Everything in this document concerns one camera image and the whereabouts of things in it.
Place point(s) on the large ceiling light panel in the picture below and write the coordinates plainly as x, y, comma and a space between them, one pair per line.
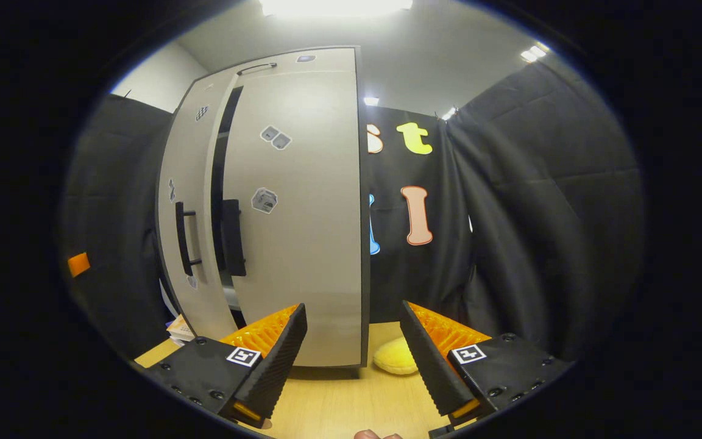
336, 6

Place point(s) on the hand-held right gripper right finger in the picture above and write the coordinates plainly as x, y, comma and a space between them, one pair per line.
430, 366

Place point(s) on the round brown coaster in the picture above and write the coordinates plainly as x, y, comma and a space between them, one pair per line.
267, 424

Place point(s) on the small ceiling light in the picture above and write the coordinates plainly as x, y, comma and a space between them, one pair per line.
371, 100
535, 52
450, 113

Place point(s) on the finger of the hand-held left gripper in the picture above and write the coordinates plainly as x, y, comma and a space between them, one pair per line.
79, 264

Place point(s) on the stack of booklets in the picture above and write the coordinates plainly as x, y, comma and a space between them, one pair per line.
180, 329

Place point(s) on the yellow plush toy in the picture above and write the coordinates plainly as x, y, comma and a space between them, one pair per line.
395, 356

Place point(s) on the grey cabinet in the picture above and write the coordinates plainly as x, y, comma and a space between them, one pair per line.
326, 61

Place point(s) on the grey cabinet door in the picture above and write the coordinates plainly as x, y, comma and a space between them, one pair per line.
189, 158
308, 244

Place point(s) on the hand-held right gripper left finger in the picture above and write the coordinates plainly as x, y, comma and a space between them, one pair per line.
278, 360

